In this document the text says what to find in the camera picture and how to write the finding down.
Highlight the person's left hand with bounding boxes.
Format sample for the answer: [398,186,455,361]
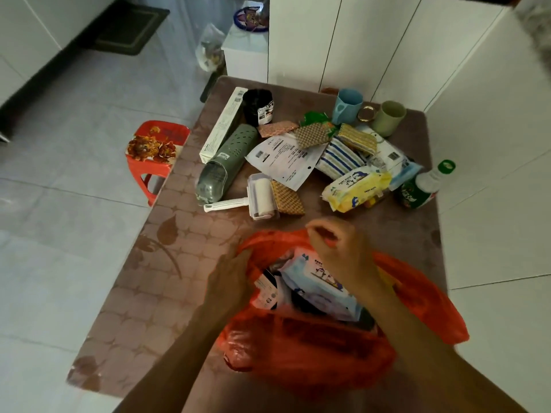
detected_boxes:
[204,247,255,320]

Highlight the person's right hand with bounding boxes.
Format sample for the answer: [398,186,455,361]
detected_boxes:
[305,217,384,298]

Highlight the blue wet wipes pack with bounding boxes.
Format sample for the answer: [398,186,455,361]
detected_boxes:
[277,248,362,322]

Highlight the yellow wet wipes pack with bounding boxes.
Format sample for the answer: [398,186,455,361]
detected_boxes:
[321,166,393,213]

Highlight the brown checkered pad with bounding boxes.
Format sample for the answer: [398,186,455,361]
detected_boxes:
[294,122,332,150]
[270,180,305,216]

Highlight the blue striped cloth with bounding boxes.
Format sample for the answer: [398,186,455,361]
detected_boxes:
[315,137,367,181]

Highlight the white lint roller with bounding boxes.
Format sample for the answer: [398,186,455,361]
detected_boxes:
[203,172,280,221]

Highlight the white bottle green cap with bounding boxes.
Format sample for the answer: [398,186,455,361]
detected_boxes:
[398,159,456,210]

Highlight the red plastic bag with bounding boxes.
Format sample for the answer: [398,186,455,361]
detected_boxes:
[217,229,470,397]

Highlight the white blue soft pouch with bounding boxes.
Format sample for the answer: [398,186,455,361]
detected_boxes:
[357,124,424,192]

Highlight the yellow striped cloth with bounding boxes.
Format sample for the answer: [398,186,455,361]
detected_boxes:
[335,123,378,156]

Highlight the grey-green perforated cylinder case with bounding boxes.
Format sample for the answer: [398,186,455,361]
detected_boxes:
[196,123,259,206]

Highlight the green white snack packet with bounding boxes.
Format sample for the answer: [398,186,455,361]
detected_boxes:
[300,110,335,127]

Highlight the pink checkered cloth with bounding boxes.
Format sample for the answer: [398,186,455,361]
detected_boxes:
[257,120,299,139]

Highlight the pale green cup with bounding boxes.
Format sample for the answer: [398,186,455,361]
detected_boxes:
[372,100,407,137]

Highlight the blue plastic cup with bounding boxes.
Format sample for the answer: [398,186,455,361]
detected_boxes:
[331,88,364,125]

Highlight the long white box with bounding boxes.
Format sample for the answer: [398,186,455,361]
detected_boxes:
[199,86,249,164]

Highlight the black cup with label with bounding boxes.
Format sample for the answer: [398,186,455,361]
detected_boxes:
[242,89,274,127]

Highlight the person's right forearm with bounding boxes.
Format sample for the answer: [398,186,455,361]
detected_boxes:
[366,287,529,413]

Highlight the person's left forearm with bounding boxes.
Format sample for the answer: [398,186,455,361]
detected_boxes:
[114,305,234,413]

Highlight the clear plastic bag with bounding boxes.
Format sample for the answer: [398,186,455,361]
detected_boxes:
[196,23,226,73]

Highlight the brown patterned table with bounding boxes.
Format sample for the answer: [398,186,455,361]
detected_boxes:
[67,76,448,413]

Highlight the white counter cabinet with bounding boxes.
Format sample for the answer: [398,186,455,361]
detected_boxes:
[424,8,551,413]

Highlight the small green floor mat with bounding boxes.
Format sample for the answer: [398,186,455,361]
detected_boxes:
[200,66,227,104]

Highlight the tall white cabinet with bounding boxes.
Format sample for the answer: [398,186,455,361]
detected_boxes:
[267,0,511,112]

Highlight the low white cabinet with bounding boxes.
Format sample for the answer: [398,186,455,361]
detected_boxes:
[222,21,270,84]

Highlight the blue rimmed plate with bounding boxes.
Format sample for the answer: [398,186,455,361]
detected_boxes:
[232,6,270,33]

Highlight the dark green door mat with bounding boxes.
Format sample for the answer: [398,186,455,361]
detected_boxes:
[88,2,171,56]

